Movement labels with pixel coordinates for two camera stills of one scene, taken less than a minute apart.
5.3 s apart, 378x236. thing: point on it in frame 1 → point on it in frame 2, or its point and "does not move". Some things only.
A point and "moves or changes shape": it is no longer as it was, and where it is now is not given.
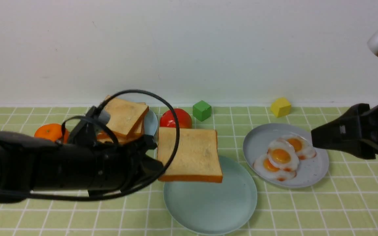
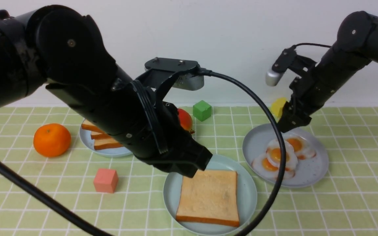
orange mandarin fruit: x=52 y=131 does not move
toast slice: x=196 y=158 moves or changes shape
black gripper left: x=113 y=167 → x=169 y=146
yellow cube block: x=281 y=107 does not move
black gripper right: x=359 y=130 → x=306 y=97
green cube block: x=201 y=110 does not move
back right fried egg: x=304 y=149 does not move
